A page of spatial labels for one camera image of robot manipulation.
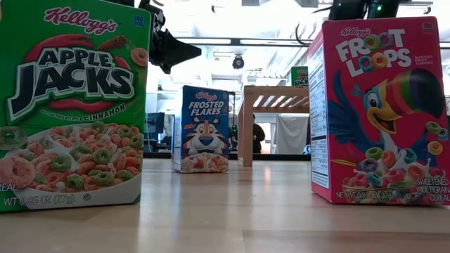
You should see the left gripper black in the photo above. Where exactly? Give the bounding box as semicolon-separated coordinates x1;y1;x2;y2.
139;0;203;75

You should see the Apple Jacks cereal box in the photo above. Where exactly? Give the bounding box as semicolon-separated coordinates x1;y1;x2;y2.
0;0;152;214
290;65;309;87

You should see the Froot Loops cereal box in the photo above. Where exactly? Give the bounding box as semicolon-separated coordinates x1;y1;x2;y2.
307;16;450;207

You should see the Frosted Flakes cereal box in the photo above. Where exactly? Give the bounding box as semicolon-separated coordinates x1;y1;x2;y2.
172;85;231;174

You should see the wooden slatted shelf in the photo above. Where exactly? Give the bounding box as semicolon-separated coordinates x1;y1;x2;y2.
237;85;311;168

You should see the black monitor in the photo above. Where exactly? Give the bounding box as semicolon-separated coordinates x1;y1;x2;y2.
145;112;166;135

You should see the person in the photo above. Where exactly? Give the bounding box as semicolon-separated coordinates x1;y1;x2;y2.
252;114;266;155

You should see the grey hanging cloth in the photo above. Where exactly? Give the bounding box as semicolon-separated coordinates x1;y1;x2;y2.
274;115;310;155

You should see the black overhead frame bar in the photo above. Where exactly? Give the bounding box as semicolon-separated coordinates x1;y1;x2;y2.
174;36;450;49

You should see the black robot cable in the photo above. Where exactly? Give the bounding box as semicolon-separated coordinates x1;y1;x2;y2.
294;21;319;46

